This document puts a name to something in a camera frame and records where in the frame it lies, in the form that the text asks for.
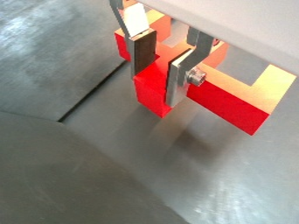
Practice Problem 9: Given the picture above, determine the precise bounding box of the red E-shaped block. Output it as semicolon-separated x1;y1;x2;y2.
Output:
114;9;294;135

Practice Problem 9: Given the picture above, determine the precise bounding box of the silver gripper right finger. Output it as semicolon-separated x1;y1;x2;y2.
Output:
165;27;213;107

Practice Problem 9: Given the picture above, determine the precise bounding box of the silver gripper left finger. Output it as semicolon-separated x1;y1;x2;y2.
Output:
108;0;156;77

